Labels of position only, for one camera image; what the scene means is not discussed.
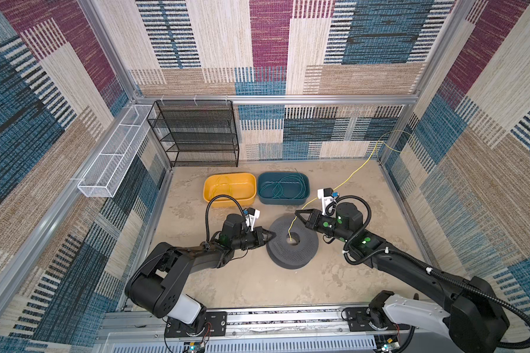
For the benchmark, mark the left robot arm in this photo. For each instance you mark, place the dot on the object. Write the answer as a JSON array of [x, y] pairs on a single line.
[[157, 285]]

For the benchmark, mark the dark grey perforated spool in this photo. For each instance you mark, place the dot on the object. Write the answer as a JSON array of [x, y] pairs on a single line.
[[294, 245]]

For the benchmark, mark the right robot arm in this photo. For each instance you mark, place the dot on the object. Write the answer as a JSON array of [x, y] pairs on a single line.
[[465, 310]]

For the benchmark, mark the yellow plastic bin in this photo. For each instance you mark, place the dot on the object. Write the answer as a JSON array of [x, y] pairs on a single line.
[[241, 186]]

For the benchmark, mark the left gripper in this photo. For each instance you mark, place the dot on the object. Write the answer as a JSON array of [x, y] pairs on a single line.
[[258, 240]]

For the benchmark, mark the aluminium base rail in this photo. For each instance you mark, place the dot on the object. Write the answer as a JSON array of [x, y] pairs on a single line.
[[316, 328]]

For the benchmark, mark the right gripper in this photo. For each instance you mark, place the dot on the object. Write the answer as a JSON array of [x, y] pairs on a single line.
[[312, 223]]

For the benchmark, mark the teal plastic bin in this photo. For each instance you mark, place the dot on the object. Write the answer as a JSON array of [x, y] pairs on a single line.
[[283, 188]]

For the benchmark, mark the white wire mesh basket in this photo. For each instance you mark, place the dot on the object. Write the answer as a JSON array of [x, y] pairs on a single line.
[[105, 175]]

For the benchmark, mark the black wire mesh shelf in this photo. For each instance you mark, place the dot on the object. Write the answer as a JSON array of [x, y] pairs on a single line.
[[196, 133]]

